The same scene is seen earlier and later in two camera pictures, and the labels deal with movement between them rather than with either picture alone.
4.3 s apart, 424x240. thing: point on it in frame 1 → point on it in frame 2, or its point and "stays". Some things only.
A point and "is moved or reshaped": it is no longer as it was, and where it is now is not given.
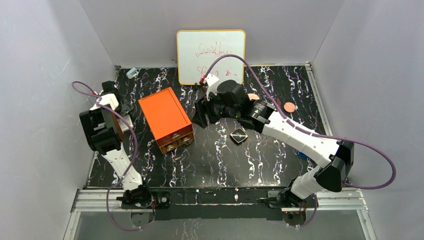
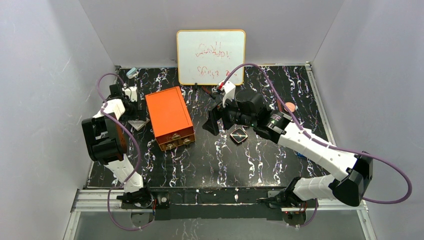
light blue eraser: x=132 y=73 stays
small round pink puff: x=289 y=107 stays
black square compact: x=238 y=135 stays
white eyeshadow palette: x=128 y=119 is moved or reshaped
